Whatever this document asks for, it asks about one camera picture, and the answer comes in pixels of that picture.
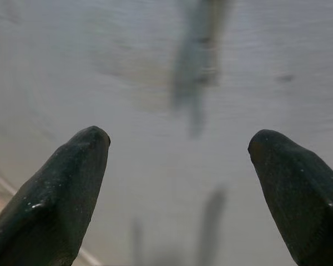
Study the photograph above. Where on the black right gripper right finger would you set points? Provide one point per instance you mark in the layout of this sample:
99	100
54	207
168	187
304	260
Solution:
299	194

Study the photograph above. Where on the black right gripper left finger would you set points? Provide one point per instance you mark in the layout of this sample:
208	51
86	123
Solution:
52	199

